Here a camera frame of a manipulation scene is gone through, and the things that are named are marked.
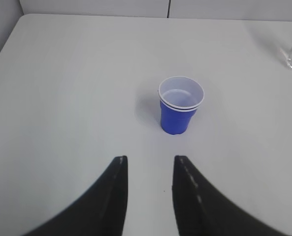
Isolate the blue paper cup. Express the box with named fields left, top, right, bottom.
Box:
left=158, top=76, right=205, bottom=135

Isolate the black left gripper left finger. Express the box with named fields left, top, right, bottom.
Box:
left=27, top=156, right=128, bottom=236

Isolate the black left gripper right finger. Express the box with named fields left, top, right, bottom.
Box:
left=172, top=154, right=292, bottom=236

